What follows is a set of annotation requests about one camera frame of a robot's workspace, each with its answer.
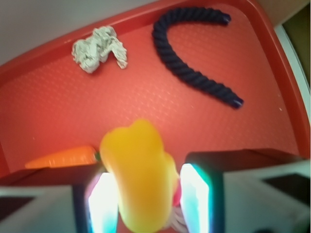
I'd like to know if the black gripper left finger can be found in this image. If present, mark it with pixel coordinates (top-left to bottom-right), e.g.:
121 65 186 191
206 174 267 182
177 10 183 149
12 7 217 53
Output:
0 165 118 233

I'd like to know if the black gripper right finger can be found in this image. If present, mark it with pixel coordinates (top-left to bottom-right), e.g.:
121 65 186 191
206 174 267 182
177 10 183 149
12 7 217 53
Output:
180 149 311 233

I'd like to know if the yellow rubber duck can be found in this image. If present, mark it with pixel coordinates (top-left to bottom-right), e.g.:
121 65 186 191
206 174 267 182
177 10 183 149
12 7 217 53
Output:
100 119 179 233

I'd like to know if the orange plastic toy carrot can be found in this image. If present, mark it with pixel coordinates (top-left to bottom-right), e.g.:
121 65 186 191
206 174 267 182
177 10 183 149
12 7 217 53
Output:
25 146 101 169

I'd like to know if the red plastic tray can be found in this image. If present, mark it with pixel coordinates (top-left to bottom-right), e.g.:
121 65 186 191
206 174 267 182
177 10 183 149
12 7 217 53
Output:
0 0 310 176

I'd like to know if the crumpled white paper towel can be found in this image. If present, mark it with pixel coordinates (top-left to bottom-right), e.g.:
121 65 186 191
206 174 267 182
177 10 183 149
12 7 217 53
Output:
71 26 128 74

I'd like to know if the dark blue rope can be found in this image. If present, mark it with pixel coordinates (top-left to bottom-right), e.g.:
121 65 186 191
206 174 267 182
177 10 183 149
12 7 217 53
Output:
152 7 244 109

